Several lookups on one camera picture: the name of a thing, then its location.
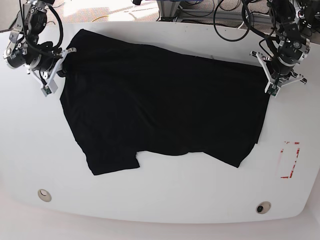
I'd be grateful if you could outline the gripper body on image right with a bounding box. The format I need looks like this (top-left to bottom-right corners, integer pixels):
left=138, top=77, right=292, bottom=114
left=250, top=51, right=308, bottom=89

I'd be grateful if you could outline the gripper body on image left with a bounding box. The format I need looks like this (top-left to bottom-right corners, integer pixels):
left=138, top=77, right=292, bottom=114
left=26, top=47, right=77, bottom=87

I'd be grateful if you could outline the black t-shirt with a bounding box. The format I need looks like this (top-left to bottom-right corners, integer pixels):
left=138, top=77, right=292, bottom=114
left=60, top=29, right=270, bottom=176

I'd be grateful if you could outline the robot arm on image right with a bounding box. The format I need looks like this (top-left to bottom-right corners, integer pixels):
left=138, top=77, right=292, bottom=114
left=250, top=0, right=310, bottom=97

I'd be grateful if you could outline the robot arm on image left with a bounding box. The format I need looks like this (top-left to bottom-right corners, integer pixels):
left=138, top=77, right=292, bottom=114
left=3, top=0, right=77, bottom=96

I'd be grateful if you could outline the red tape rectangle marking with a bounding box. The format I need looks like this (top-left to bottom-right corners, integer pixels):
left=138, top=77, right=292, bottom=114
left=276, top=141, right=301, bottom=179

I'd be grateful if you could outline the table grommet hole right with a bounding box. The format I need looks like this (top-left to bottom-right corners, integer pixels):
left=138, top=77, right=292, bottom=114
left=256, top=201, right=272, bottom=215

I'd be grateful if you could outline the white table grommet left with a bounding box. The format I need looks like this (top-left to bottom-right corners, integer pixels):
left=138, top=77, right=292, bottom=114
left=37, top=189, right=52, bottom=203

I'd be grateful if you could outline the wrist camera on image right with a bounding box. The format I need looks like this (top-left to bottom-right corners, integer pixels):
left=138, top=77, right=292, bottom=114
left=265, top=84, right=280, bottom=97

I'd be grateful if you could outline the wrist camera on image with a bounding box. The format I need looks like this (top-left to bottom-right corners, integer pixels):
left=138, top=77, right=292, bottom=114
left=41, top=81, right=58, bottom=97
left=265, top=84, right=280, bottom=97

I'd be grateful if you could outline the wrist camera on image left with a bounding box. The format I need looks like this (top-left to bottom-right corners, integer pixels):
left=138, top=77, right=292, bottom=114
left=41, top=81, right=58, bottom=97

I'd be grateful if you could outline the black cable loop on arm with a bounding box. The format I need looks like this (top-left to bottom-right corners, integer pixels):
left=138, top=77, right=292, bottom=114
left=213, top=0, right=276, bottom=43

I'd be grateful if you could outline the aluminium frame rail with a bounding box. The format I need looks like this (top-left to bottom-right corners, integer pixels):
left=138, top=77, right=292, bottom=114
left=157, top=0, right=301, bottom=40

